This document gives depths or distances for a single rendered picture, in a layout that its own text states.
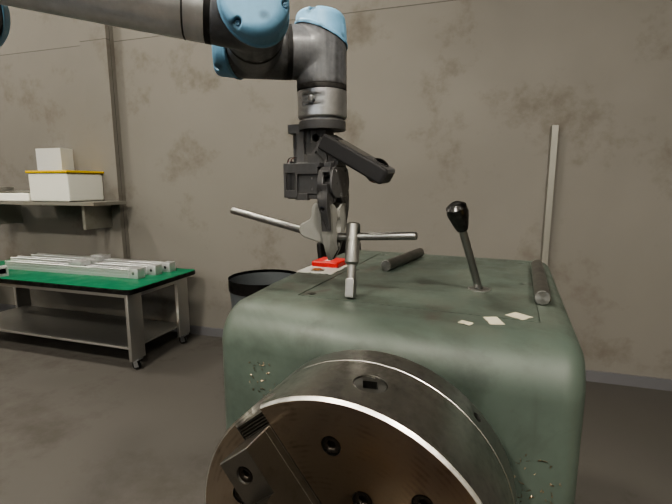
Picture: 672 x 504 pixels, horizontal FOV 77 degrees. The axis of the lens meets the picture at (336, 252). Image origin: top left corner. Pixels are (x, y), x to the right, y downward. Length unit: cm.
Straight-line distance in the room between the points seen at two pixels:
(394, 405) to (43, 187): 435
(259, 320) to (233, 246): 331
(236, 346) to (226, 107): 341
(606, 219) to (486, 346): 298
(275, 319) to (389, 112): 293
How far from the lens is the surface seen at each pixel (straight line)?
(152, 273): 388
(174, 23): 54
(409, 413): 41
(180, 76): 425
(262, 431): 44
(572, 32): 354
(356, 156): 62
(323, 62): 65
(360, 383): 43
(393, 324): 56
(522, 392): 53
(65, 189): 441
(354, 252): 64
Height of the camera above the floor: 143
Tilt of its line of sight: 9 degrees down
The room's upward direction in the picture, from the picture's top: straight up
